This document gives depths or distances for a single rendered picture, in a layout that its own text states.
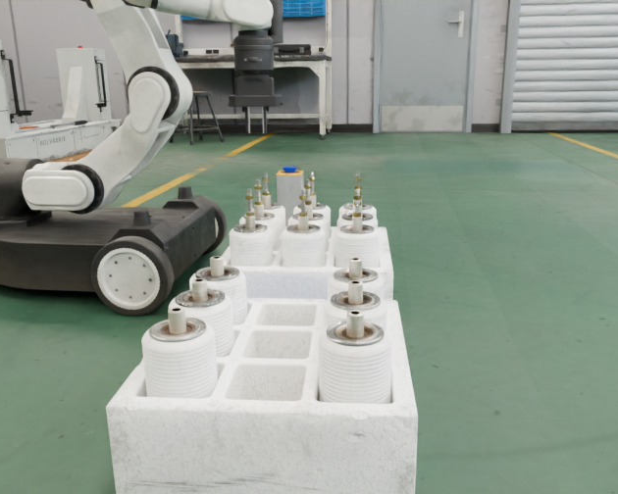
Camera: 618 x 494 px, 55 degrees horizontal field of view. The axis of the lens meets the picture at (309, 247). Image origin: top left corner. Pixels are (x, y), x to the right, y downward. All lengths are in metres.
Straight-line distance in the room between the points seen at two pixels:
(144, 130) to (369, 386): 1.07
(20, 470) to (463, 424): 0.71
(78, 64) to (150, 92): 3.39
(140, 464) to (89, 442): 0.26
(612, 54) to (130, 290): 5.73
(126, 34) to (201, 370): 1.10
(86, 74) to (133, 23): 3.30
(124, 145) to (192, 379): 1.01
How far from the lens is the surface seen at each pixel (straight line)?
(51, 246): 1.69
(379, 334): 0.79
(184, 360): 0.79
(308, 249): 1.28
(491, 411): 1.15
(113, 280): 1.58
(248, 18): 1.36
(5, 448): 1.14
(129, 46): 1.71
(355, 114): 6.41
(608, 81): 6.67
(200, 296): 0.92
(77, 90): 4.94
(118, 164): 1.74
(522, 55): 6.45
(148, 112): 1.64
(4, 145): 3.81
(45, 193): 1.81
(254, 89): 1.39
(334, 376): 0.77
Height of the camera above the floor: 0.58
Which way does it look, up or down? 16 degrees down
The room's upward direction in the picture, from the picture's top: 1 degrees counter-clockwise
